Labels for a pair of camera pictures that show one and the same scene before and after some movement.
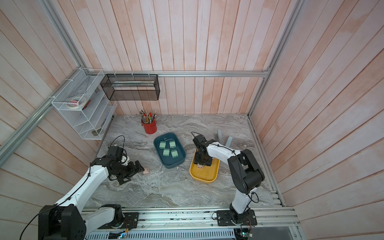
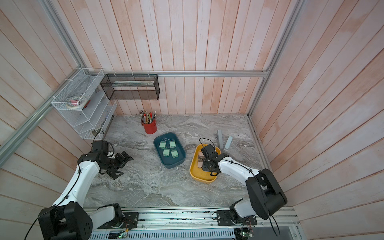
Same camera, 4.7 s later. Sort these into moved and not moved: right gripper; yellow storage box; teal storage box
Moved: right gripper
Not moved: yellow storage box; teal storage box
